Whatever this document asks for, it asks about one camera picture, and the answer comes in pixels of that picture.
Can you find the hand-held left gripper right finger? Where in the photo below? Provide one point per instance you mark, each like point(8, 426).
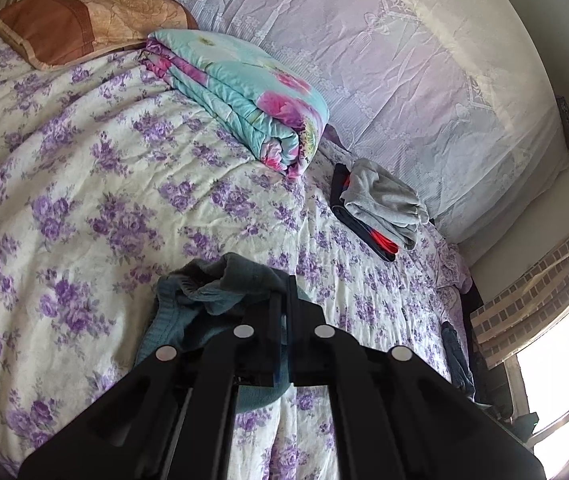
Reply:
point(305, 332)

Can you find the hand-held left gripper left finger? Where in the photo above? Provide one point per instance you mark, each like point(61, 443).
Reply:
point(268, 332)

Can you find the teal fleece pants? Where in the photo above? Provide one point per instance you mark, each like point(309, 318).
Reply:
point(199, 300)

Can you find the folded dark red-striped garment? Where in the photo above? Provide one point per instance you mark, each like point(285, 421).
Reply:
point(359, 225)

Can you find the blue denim cloth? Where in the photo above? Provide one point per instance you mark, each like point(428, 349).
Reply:
point(456, 360)

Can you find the folded grey garment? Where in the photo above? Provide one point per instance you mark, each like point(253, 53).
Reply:
point(384, 195)

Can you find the checked curtain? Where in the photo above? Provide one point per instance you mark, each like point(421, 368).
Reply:
point(524, 300)

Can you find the purple floral bedspread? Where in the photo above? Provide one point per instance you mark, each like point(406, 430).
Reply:
point(89, 185)

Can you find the folded teal pink floral quilt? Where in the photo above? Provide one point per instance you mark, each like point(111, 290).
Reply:
point(234, 85)

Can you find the window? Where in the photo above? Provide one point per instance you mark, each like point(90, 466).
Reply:
point(564, 360)

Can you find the brown pillow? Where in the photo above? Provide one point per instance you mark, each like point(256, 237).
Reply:
point(74, 25)

